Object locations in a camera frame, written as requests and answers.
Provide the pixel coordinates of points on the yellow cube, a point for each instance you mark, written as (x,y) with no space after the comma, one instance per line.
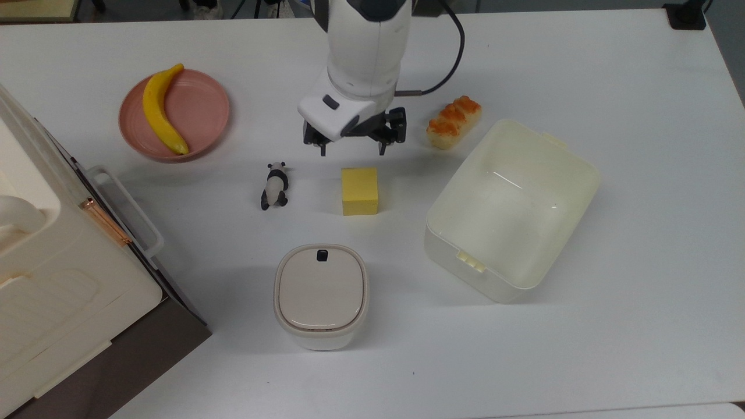
(359,189)

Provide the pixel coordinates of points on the cream lidded trash can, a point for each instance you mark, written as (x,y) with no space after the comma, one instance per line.
(320,291)

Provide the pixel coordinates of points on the white open plastic box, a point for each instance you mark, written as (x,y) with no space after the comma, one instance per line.
(512,209)

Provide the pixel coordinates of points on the wooden table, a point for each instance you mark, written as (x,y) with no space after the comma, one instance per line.
(35,9)

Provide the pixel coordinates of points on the pink plate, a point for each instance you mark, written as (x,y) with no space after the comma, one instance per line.
(198,110)

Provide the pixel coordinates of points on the black stand base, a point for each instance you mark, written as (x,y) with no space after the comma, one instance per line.
(685,16)

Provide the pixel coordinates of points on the panda toy figure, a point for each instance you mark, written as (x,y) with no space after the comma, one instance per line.
(273,186)

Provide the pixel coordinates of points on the salmon roe sushi toy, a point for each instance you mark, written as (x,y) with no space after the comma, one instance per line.
(451,122)

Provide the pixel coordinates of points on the brown storage box cream lid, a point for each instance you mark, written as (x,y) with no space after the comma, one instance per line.
(58,279)

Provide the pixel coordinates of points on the yellow toy banana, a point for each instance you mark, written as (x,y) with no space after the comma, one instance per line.
(154,110)

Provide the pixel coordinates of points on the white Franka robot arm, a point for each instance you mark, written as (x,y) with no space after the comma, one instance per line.
(364,46)

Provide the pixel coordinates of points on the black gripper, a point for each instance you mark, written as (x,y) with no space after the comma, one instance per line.
(365,125)

